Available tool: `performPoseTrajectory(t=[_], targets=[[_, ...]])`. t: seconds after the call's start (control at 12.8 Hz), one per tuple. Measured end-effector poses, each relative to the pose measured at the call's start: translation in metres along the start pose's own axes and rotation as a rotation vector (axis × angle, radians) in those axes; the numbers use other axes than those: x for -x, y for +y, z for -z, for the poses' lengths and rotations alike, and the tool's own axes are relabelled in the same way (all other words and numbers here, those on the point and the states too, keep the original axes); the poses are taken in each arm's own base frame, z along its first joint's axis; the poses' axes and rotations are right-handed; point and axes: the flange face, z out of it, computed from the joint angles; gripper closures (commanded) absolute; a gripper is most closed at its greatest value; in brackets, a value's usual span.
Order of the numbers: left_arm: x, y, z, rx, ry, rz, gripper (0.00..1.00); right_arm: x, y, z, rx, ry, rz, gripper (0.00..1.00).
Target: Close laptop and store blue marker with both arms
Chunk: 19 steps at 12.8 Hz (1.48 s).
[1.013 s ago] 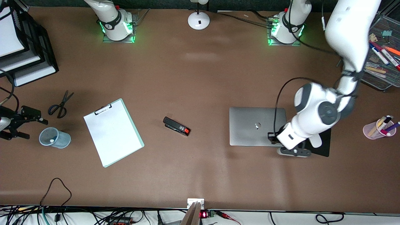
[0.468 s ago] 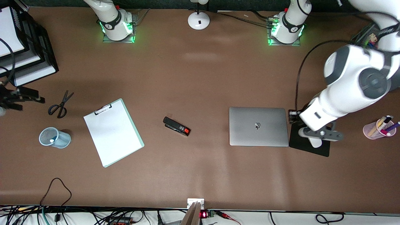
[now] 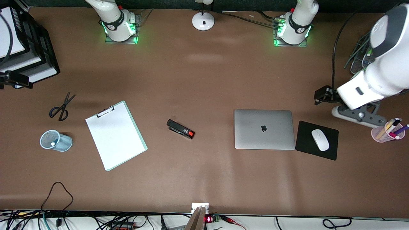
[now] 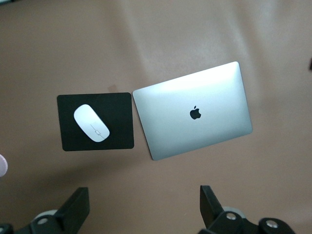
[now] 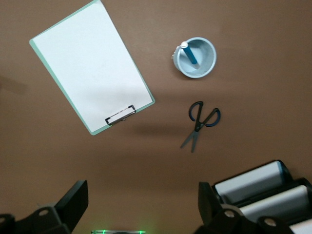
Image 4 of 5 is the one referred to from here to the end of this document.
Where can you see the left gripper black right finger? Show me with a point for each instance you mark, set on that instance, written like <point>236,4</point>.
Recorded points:
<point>214,219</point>

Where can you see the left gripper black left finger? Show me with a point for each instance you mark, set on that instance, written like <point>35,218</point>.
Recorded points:
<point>73,214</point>

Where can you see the silver laptop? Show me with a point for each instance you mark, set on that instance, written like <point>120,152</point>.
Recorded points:
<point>195,134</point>

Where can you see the pink mesh pen cup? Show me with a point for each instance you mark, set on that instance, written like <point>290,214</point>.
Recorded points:
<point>3,165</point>

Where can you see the white computer mouse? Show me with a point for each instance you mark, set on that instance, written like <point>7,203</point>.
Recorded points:
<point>91,123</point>

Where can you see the black mouse pad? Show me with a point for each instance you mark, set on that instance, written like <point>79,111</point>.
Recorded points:
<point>119,117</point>

